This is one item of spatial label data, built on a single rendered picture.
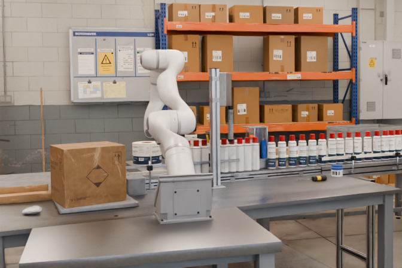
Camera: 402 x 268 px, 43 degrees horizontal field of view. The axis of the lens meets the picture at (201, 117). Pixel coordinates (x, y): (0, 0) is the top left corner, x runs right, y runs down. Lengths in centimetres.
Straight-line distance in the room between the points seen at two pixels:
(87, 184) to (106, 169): 11
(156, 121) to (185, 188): 38
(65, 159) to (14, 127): 506
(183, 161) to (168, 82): 46
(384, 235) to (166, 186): 137
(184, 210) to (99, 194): 49
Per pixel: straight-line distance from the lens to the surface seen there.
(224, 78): 287
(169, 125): 237
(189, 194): 214
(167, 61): 261
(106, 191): 247
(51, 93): 736
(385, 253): 303
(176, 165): 223
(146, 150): 343
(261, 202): 252
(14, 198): 271
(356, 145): 356
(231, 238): 194
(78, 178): 242
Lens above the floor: 138
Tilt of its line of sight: 3 degrees down
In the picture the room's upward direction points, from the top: 1 degrees counter-clockwise
